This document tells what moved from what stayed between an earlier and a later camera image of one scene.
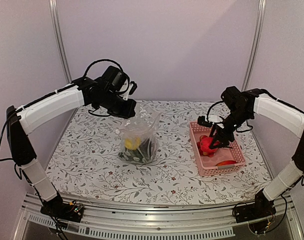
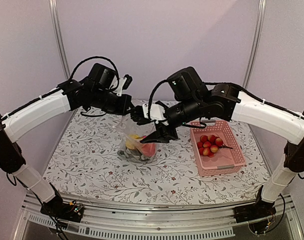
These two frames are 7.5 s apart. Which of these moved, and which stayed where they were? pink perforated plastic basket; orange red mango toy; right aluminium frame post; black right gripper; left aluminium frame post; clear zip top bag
Moved: black right gripper; orange red mango toy
Stayed: right aluminium frame post; clear zip top bag; pink perforated plastic basket; left aluminium frame post
